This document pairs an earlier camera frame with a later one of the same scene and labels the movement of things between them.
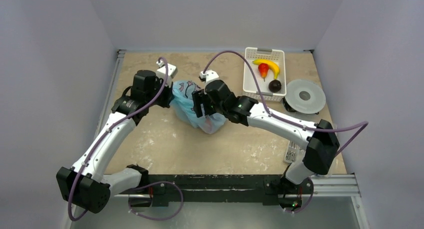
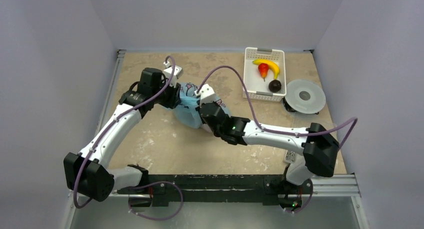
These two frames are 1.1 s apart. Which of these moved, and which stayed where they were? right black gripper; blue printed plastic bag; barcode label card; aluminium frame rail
Moved: right black gripper
Stayed: blue printed plastic bag; aluminium frame rail; barcode label card
